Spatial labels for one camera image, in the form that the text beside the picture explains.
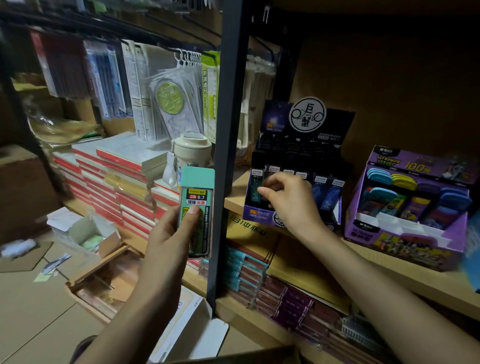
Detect person's right hand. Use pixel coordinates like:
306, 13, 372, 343
257, 172, 331, 243

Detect person's left hand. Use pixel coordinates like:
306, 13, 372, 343
137, 205, 203, 305

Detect dark teal lead case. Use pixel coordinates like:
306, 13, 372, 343
249, 165, 271, 209

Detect green pencil lead case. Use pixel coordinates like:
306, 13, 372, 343
177, 166, 216, 259

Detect person's right forearm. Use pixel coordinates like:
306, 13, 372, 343
299, 224, 480, 364

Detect person's left forearm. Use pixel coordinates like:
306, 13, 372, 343
75, 279, 182, 364

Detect yellow cardboard box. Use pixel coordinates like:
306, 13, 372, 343
225, 211, 281, 264

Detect row of dark lead cases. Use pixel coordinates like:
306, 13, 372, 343
250, 150, 346, 216

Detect cream thermos cup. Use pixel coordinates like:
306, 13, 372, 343
163, 131, 213, 189

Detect stack of teal packets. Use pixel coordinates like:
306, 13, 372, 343
224, 245, 269, 302

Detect dark lead case display box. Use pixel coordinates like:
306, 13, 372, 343
242, 97, 356, 230

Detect stack of red-edged notebooks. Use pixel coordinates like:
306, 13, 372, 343
52, 131, 181, 241

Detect hanging clear white packets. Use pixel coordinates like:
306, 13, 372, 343
238, 55, 277, 160

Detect small open white box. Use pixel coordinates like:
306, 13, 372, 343
68, 214, 122, 259

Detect open brown cardboard box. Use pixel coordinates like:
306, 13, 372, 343
65, 243, 144, 324

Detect open white flat box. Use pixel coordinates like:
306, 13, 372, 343
149, 285, 230, 364

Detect stack of purple packets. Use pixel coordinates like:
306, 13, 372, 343
256, 277, 379, 364

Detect green and white hanging packet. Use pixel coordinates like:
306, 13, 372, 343
201, 50, 221, 144

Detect hanging green round ruler packets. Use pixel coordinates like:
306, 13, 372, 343
149, 50, 205, 140

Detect white paper sheet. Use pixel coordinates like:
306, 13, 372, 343
46, 206, 84, 233

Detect hanging white ruler packets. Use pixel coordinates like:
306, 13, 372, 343
121, 40, 177, 142

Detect purple lead case display box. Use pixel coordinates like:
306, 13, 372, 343
344, 145, 475, 272

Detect group of colourful lead cases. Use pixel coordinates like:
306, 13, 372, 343
358, 167, 472, 230

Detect small printed card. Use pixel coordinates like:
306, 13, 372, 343
33, 253, 72, 283

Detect clear plastic bag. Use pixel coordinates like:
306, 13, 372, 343
27, 112, 104, 145

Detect hanging blue pen packets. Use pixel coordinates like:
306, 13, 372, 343
83, 39, 133, 120

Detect large brown cardboard box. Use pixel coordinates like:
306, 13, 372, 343
0, 144, 64, 245

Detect wooden shelf board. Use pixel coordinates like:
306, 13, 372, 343
215, 170, 480, 322

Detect white wrapped object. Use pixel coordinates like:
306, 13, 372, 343
0, 238, 38, 259

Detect hanging dark red packets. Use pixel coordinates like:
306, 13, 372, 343
30, 30, 91, 100

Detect blue packet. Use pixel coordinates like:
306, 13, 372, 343
462, 210, 480, 292

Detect dark metal shelf post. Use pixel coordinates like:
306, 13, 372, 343
206, 0, 251, 313

